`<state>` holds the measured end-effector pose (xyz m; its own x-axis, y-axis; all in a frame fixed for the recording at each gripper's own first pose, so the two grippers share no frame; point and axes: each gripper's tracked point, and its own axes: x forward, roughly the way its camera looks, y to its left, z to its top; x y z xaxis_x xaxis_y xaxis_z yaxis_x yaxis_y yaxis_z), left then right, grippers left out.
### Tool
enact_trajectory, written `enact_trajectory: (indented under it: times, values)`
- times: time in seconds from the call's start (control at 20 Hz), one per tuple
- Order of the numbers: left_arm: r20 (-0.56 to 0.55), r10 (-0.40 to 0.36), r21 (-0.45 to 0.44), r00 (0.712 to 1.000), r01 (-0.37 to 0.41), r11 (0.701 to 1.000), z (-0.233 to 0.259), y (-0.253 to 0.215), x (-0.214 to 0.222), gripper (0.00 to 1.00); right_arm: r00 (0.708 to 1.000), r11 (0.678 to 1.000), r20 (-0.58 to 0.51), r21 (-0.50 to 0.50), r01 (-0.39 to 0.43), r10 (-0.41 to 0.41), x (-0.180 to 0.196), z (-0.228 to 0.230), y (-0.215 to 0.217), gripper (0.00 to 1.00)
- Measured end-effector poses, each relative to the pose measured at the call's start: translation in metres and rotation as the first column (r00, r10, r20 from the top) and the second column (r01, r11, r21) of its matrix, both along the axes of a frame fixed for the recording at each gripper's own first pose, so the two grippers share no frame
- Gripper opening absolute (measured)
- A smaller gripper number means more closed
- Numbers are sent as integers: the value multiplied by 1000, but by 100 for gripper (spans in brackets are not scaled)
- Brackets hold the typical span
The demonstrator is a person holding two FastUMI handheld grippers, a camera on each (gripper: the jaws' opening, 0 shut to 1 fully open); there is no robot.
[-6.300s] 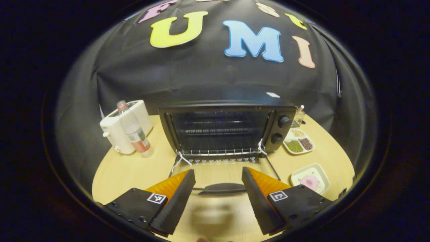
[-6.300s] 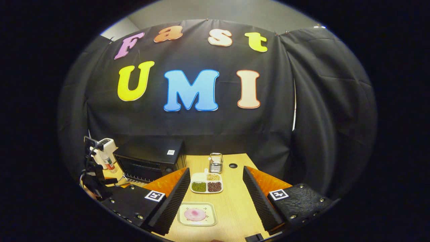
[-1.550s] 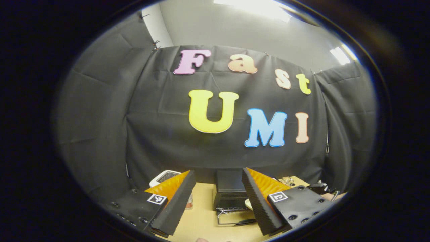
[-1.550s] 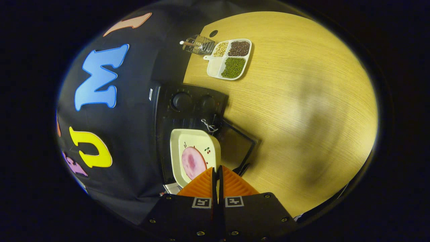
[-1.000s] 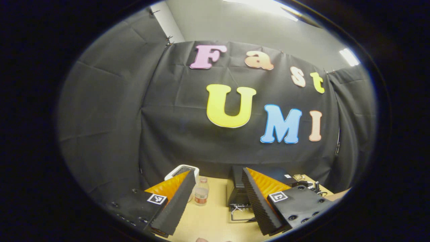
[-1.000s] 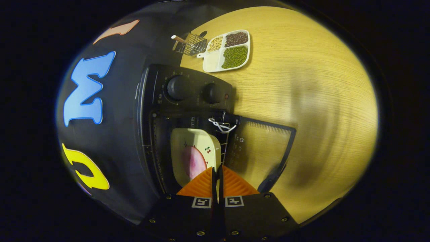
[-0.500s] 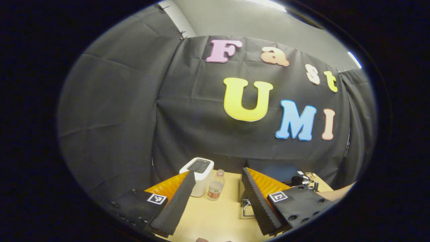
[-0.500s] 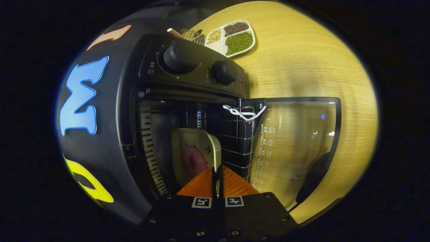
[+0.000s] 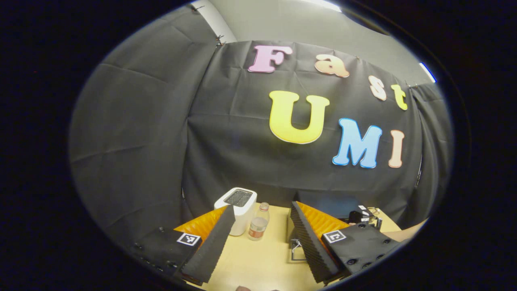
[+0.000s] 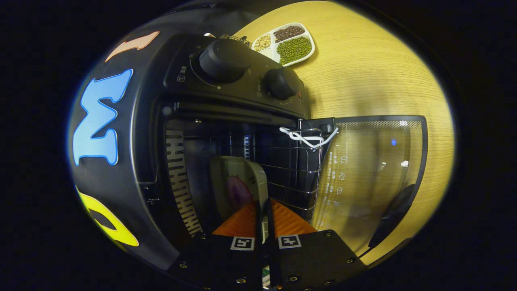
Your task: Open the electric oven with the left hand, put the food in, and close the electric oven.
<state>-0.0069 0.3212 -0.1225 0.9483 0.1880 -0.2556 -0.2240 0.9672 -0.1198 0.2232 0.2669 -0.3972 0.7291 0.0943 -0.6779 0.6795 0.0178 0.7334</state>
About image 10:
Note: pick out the black oven knob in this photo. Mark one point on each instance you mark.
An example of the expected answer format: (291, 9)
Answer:
(224, 60)
(282, 83)

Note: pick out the white divided tray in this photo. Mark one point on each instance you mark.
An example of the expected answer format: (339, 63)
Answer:
(270, 51)

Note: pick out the black electric oven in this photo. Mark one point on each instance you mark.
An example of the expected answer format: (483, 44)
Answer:
(226, 99)

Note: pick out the pink ham slice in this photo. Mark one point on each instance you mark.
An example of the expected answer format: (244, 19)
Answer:
(239, 190)

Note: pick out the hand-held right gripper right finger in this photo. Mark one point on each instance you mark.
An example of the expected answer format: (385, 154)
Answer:
(311, 258)

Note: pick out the pile of red beans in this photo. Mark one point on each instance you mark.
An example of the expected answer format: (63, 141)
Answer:
(288, 32)

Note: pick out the pile of soybeans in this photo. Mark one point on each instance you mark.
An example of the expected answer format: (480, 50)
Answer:
(262, 41)

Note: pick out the pile of green beans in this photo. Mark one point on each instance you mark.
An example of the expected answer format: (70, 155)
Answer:
(294, 49)

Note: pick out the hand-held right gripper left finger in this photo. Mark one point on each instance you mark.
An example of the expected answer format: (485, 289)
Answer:
(226, 258)

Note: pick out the square white plate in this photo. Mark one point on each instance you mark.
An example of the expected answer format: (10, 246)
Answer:
(220, 178)

